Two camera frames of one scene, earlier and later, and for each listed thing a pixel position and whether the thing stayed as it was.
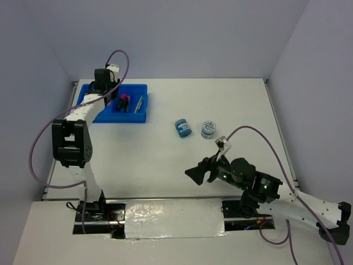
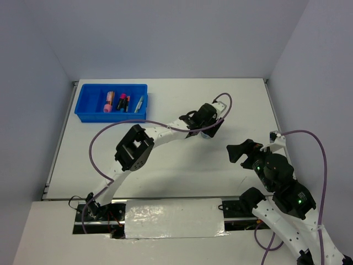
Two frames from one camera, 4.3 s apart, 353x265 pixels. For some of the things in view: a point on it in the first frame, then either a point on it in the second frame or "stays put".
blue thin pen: [139, 105] stays put
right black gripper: [209, 164] to [234, 150]
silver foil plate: [152, 218] stays put
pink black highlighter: [122, 101] stays put
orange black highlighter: [127, 104] stays put
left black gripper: [113, 96] to [212, 132]
